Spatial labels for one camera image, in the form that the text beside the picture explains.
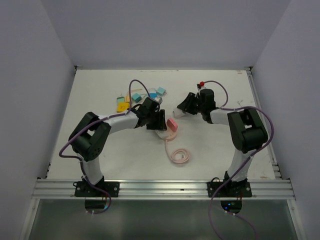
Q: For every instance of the black base bracket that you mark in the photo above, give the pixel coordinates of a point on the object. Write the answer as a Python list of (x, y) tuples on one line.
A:
[(232, 189), (83, 189)]

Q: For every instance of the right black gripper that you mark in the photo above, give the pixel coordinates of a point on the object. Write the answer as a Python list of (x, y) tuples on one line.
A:
[(186, 104)]

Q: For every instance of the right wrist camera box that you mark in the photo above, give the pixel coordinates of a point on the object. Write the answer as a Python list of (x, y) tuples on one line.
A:
[(200, 86)]

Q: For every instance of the aluminium front rail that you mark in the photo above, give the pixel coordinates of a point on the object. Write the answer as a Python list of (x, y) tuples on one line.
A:
[(64, 189)]

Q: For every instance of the blue plug adapter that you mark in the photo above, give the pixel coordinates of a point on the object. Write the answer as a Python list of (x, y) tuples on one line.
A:
[(153, 95)]

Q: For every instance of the white plug adapter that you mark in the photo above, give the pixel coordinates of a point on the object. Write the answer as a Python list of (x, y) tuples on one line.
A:
[(177, 113)]

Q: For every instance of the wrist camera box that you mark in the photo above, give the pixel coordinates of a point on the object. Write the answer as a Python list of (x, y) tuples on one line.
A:
[(159, 99), (200, 86)]

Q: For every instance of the right black base bracket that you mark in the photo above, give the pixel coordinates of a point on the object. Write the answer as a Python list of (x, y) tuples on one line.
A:
[(232, 189)]

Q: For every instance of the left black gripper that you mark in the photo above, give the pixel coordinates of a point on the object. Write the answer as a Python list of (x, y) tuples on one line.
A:
[(159, 124)]

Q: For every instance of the teal plug adapter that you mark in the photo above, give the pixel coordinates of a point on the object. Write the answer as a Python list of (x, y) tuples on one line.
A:
[(160, 91)]

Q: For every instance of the green plug adapter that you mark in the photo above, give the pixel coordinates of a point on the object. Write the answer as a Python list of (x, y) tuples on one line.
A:
[(120, 99)]

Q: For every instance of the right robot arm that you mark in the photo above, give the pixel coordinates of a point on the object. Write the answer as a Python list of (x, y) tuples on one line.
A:
[(248, 133)]

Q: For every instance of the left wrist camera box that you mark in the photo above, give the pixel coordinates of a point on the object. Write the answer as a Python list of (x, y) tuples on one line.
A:
[(159, 99)]

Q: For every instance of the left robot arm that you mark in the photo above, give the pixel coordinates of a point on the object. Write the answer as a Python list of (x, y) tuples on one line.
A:
[(90, 135)]

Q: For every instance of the pink power socket cluster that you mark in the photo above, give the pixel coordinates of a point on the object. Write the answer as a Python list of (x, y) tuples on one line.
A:
[(166, 135)]

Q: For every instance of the left black base bracket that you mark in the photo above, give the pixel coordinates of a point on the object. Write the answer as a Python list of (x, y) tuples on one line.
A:
[(83, 189)]

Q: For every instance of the yellow cube power socket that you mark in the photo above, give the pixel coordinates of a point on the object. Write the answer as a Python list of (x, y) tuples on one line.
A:
[(122, 106)]

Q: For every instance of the light teal usb charger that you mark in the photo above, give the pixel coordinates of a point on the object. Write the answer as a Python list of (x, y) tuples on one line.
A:
[(136, 97)]

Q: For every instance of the pink square plug adapter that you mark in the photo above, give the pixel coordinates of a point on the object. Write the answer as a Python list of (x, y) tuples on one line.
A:
[(172, 125)]

